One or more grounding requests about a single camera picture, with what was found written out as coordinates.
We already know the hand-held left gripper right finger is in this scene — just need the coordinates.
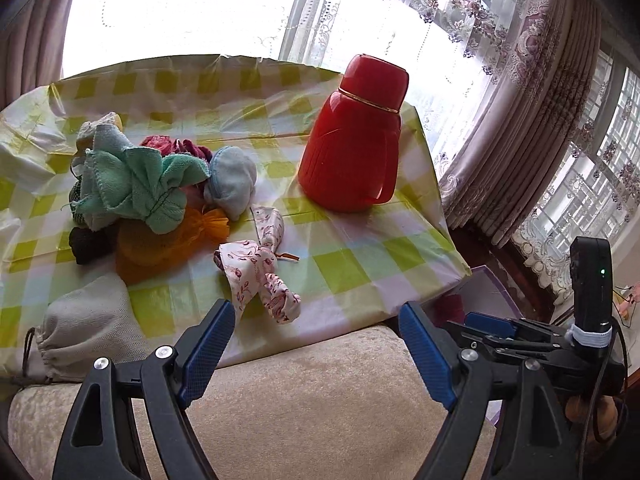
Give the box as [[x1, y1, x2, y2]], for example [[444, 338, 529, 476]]
[[398, 301, 581, 480]]

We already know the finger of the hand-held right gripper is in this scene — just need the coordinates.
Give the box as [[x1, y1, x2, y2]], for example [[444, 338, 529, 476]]
[[445, 320, 571, 363], [464, 311, 571, 341]]

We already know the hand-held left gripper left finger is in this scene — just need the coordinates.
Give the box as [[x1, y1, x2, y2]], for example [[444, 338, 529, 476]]
[[52, 299, 236, 480]]

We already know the purple cardboard box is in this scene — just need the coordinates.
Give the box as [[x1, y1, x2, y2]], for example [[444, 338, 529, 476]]
[[435, 264, 523, 428]]

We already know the maroon knit sock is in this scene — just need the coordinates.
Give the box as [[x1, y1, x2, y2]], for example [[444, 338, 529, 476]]
[[439, 294, 467, 322]]

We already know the floral cloth pouch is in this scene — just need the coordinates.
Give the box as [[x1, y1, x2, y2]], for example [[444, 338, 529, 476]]
[[214, 204, 302, 326]]

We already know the orange mesh bag with sponge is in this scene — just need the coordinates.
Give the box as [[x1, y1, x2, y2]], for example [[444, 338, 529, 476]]
[[115, 207, 231, 286]]

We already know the light blue soft pouch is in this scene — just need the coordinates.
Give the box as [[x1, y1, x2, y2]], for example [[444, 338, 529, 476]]
[[204, 146, 258, 221]]

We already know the green towel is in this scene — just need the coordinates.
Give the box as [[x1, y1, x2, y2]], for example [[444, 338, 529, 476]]
[[75, 125, 211, 235]]

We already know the maroon knit cloth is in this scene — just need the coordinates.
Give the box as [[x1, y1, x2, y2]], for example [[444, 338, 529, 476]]
[[172, 138, 213, 162]]

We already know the person's right hand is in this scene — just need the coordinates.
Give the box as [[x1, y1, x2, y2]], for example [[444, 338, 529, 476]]
[[565, 394, 618, 442]]

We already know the beige sofa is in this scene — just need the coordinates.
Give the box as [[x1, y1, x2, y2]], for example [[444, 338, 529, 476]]
[[7, 325, 501, 480]]

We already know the sheer lace curtain with grille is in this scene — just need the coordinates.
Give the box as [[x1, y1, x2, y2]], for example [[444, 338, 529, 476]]
[[514, 50, 640, 303]]

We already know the green checked plastic tablecloth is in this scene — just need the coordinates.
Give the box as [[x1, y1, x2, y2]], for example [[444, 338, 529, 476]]
[[0, 53, 471, 386]]

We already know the black knit cloth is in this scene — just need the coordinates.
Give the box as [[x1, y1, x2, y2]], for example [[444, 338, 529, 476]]
[[68, 226, 119, 266]]

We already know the embroidered heavy curtain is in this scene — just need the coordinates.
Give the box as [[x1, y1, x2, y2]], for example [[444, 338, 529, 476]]
[[440, 0, 607, 262]]

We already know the dark patterned cloth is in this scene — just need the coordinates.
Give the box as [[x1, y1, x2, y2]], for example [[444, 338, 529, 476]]
[[70, 180, 93, 228]]

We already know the pink cloth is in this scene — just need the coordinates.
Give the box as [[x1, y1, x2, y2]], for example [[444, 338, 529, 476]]
[[141, 135, 174, 157]]

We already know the red thermos jug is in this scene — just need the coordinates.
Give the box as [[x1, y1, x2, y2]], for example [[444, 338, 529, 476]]
[[297, 54, 411, 212]]

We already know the beige cloth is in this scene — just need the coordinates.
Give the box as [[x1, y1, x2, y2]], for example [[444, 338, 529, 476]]
[[75, 111, 124, 155]]

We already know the sheer floral lace curtain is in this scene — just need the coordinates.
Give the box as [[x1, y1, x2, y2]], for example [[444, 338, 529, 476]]
[[280, 0, 528, 176]]

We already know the plain pink curtain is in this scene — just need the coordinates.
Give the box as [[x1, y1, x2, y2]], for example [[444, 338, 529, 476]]
[[0, 0, 92, 107]]

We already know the black cable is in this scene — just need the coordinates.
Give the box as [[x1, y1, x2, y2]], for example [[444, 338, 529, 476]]
[[585, 305, 632, 443]]

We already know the grey drawstring bag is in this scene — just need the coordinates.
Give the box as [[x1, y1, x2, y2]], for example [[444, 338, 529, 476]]
[[22, 274, 151, 386]]

